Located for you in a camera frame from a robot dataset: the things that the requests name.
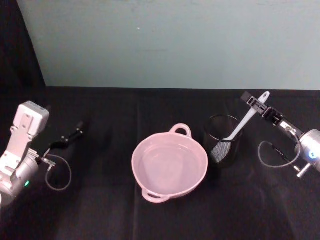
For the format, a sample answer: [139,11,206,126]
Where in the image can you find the thin gripper cable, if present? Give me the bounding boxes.
[257,126,301,169]
[42,154,73,192]

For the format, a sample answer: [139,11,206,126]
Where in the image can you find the black table cloth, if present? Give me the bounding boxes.
[0,85,320,240]

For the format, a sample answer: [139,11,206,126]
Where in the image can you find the white plastic spoon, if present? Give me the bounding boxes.
[224,91,272,141]

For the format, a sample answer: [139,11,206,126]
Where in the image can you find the black hanging cloth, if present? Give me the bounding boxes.
[0,0,47,88]

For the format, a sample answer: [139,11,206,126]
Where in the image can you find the thin right gripper cable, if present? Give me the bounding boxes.
[257,126,301,169]

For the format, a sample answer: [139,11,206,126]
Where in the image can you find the thin left gripper cable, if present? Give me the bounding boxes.
[42,154,73,192]

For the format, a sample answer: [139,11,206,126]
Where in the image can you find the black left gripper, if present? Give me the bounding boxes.
[30,104,85,158]

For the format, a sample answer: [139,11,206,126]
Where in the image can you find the black mesh cup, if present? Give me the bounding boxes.
[203,114,244,170]

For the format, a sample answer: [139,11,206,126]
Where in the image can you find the pink two-handled bowl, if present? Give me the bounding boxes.
[131,122,209,204]

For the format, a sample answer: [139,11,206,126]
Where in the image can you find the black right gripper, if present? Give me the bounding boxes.
[240,91,304,141]

